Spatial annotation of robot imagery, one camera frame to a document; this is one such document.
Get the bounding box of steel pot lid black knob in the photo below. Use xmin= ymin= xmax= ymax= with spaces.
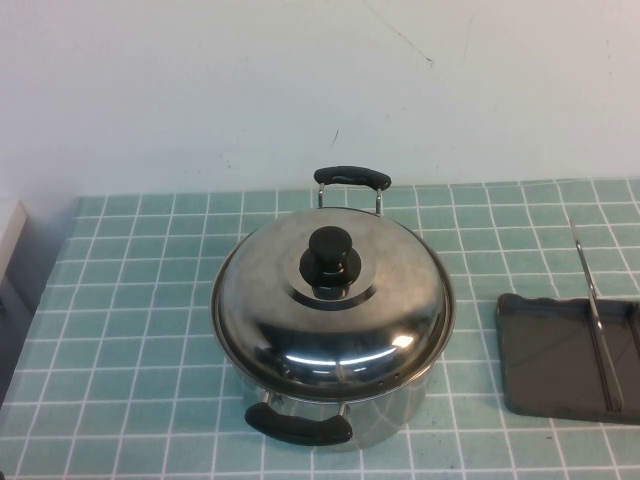
xmin=212 ymin=207 xmax=457 ymax=394

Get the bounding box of stainless steel cooking pot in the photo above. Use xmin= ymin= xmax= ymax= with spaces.
xmin=209 ymin=167 xmax=459 ymax=454

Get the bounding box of green tiled tablecloth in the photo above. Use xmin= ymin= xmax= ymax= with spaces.
xmin=0 ymin=178 xmax=640 ymax=480

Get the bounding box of white beige side board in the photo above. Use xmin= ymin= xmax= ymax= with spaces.
xmin=0 ymin=199 xmax=40 ymax=321

